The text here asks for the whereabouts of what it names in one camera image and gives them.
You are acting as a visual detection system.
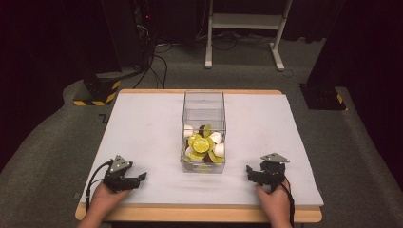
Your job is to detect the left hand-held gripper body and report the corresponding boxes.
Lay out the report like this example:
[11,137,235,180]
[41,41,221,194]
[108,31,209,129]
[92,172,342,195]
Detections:
[102,154,141,194]

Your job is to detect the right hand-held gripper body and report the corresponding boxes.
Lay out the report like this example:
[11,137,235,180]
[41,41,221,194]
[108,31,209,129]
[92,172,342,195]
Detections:
[253,152,291,192]

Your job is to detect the pile of coffee capsules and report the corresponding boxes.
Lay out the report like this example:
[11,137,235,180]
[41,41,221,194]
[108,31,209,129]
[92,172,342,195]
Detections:
[182,123,226,165]

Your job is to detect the clear plastic box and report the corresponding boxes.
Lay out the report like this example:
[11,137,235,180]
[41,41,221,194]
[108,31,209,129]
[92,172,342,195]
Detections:
[180,90,227,175]

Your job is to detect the person's left hand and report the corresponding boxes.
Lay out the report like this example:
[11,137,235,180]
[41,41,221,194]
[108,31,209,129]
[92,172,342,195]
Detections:
[89,181,131,218]

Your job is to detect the person's right hand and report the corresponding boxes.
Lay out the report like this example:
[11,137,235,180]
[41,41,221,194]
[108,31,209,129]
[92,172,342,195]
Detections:
[255,179,291,223]

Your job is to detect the white foam mat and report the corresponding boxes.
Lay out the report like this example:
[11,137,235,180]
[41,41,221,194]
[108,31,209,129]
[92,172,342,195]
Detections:
[79,91,325,208]

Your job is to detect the wooden table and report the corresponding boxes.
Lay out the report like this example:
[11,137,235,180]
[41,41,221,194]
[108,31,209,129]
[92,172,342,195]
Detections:
[74,88,323,224]

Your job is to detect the black base with yellow stripes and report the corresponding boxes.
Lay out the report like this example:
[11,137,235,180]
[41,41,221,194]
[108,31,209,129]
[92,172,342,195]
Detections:
[72,71,123,107]

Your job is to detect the black stand base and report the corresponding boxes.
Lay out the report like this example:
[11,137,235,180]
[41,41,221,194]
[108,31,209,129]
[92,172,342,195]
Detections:
[298,83,348,111]

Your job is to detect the black equipment column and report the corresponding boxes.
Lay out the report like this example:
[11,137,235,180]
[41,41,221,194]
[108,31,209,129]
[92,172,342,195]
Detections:
[100,0,153,74]

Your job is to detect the white metal stand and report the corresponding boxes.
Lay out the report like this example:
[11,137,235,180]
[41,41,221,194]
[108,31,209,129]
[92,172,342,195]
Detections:
[204,0,293,72]

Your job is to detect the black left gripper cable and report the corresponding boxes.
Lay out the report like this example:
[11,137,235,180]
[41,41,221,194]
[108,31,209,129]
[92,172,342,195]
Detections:
[85,160,114,214]

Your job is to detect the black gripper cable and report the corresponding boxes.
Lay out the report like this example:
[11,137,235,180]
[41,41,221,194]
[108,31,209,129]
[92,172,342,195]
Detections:
[278,180,297,228]
[85,160,114,214]

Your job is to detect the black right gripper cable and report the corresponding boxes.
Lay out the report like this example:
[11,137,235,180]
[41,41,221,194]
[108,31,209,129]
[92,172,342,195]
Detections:
[278,180,297,228]

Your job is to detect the black floor cables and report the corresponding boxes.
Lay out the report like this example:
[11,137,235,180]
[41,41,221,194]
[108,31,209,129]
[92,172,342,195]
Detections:
[132,44,169,90]

